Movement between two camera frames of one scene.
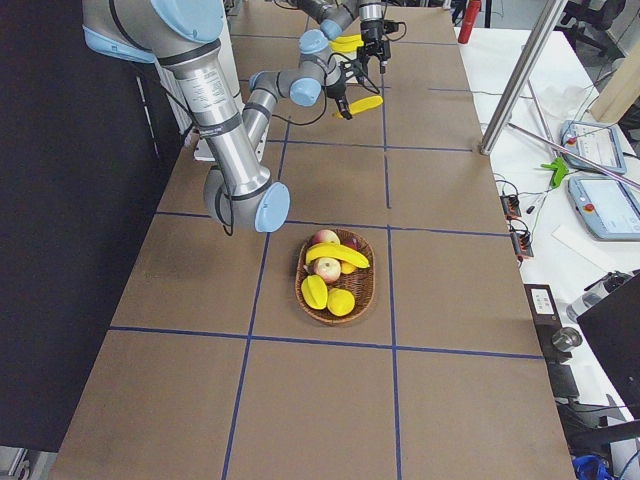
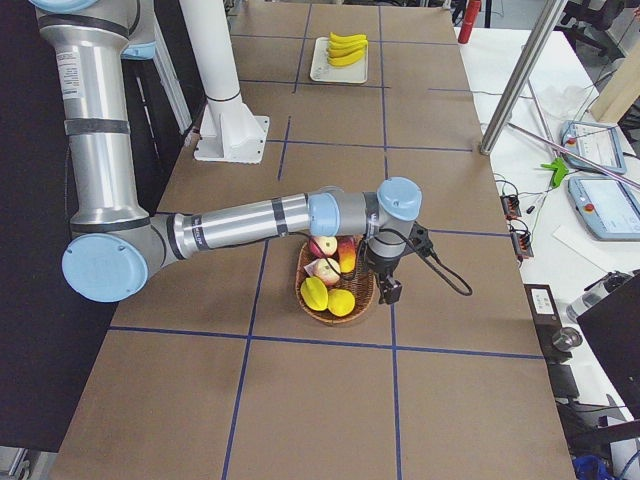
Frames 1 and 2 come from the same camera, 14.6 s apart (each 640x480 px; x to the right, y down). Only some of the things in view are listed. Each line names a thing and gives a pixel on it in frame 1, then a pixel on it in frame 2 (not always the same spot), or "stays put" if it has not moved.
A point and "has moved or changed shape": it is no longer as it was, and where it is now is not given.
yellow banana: [326, 250] → [356, 38]
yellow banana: [362, 105] → [347, 45]
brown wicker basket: [360, 283] stays put
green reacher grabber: [560, 169] stays put
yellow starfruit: [315, 291] stays put
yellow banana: [347, 43] has moved or changed shape
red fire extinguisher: [472, 11] stays put
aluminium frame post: [523, 77] stays put
